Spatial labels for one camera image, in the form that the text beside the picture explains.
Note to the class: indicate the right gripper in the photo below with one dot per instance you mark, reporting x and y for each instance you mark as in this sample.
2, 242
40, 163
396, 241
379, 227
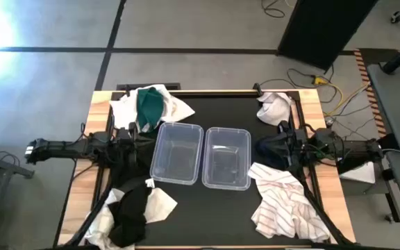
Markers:
292, 144

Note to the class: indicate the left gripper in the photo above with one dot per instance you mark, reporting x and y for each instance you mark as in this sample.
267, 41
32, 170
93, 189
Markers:
127, 139

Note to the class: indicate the navy blue towel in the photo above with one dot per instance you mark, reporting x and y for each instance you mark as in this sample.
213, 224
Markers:
266, 149

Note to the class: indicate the dark green towel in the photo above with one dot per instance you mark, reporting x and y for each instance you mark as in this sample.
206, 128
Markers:
149, 106

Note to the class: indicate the white red-striped towel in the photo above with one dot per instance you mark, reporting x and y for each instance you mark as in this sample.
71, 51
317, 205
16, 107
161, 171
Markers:
283, 205

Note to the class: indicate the black towel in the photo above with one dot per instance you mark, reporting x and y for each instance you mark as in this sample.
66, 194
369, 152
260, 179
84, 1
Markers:
128, 218

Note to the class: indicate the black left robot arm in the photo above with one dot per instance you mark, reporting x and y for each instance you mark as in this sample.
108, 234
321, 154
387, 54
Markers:
64, 147

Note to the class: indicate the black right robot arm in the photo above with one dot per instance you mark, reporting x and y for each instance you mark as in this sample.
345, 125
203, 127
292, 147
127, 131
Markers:
352, 151

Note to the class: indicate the clear plastic bin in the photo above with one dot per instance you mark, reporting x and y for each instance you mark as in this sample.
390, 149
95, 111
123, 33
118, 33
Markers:
226, 158
177, 152

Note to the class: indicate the black table clamp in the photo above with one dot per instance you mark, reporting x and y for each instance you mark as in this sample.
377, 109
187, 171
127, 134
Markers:
257, 89

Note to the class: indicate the white paper sheet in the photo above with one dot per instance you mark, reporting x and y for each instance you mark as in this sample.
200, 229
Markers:
361, 173

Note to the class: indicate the striped hazard floor tape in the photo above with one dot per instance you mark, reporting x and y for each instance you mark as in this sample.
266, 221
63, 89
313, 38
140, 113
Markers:
366, 80

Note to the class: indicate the black cabinet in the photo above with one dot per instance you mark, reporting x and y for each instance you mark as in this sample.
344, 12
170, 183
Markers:
321, 31

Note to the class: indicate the grey desk leg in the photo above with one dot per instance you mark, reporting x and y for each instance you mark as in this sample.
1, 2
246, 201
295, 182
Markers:
9, 167

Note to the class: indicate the caster wheel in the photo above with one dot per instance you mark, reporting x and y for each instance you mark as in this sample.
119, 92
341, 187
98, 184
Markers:
397, 16

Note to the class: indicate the black frame strut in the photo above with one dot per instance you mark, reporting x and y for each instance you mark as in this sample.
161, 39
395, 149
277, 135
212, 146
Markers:
321, 218
89, 222

